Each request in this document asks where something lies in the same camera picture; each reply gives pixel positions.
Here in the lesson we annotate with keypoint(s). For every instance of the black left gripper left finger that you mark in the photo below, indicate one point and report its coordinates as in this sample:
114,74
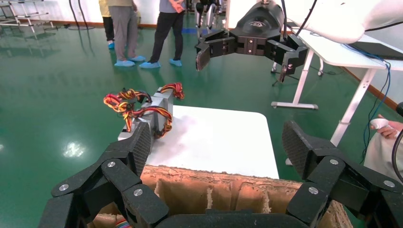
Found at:
94,188

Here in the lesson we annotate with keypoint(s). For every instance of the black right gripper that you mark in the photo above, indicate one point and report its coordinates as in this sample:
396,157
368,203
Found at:
258,28

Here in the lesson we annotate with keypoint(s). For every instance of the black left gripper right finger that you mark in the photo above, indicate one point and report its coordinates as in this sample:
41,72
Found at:
340,188

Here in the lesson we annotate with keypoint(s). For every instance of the seated person in white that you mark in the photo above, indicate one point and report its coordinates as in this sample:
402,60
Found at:
381,154

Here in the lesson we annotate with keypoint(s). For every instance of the background robot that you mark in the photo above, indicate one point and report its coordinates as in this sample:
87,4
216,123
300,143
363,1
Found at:
209,15

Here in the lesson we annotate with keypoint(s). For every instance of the white handheld controller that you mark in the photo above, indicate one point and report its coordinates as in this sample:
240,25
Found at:
378,123

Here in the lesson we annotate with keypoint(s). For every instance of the white desk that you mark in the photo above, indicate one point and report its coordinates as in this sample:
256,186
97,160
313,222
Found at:
333,53

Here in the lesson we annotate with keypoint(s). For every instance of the person in black trousers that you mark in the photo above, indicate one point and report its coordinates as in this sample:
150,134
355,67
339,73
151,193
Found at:
167,28

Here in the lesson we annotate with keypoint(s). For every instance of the cardboard box with dividers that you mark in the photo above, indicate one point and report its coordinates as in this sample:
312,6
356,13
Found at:
220,192

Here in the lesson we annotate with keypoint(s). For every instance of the black laptop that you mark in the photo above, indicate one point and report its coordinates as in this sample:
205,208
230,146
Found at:
377,49

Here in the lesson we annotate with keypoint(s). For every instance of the person in grey trousers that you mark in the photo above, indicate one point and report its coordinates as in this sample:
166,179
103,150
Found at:
124,28

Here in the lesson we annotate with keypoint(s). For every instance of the person in yellow top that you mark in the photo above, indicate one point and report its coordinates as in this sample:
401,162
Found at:
108,28

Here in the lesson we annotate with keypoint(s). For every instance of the metal tube rack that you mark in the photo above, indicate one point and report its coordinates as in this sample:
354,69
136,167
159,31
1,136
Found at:
31,14

